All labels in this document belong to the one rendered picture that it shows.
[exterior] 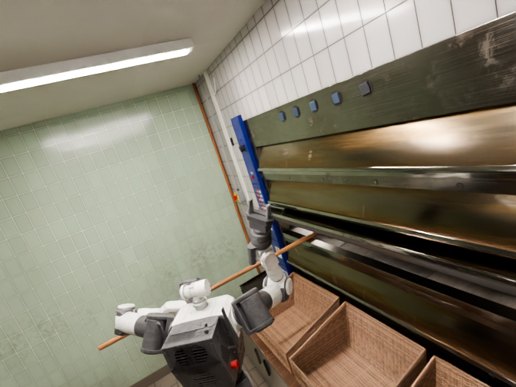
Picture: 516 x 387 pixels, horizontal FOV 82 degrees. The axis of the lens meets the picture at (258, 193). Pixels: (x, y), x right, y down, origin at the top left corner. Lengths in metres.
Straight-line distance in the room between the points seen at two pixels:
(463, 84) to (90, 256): 2.85
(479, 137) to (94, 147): 2.68
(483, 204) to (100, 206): 2.69
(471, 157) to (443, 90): 0.22
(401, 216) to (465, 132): 0.43
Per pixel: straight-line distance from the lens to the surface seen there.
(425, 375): 1.68
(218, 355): 1.20
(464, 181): 1.16
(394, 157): 1.26
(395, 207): 1.37
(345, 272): 1.93
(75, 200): 2.97
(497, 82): 1.04
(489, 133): 1.08
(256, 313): 1.23
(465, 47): 1.07
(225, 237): 3.18
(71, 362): 3.41
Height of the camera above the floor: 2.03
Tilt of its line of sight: 12 degrees down
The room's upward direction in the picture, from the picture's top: 18 degrees counter-clockwise
